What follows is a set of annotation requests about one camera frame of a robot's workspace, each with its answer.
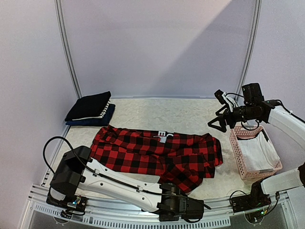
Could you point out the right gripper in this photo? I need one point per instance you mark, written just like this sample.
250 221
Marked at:
228 117

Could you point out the red black plaid shirt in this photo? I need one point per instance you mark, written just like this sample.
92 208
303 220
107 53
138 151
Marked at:
182 159

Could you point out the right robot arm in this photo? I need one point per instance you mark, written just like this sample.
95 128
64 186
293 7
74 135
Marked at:
288 127

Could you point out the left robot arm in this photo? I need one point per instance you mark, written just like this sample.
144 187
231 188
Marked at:
77 170

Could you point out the pink plastic laundry basket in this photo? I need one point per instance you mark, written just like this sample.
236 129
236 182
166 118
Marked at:
240 132

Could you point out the folded navy blue garment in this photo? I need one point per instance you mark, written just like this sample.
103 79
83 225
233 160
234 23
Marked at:
99 122

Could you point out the folded black garment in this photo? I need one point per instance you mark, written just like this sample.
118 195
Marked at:
91 106

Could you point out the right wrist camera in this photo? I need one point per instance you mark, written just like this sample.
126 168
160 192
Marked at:
226 100

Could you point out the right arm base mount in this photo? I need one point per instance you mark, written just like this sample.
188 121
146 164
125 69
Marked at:
240 201

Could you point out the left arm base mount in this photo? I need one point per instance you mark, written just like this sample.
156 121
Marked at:
75 205

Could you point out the right aluminium corner post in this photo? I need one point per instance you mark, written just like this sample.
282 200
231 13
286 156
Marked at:
250 46

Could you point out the aluminium corner post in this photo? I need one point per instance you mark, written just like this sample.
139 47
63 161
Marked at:
250 46
66 47

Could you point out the left aluminium corner post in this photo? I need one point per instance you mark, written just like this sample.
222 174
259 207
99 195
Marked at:
66 47

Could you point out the aluminium front rail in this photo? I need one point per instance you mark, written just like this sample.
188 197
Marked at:
103 213

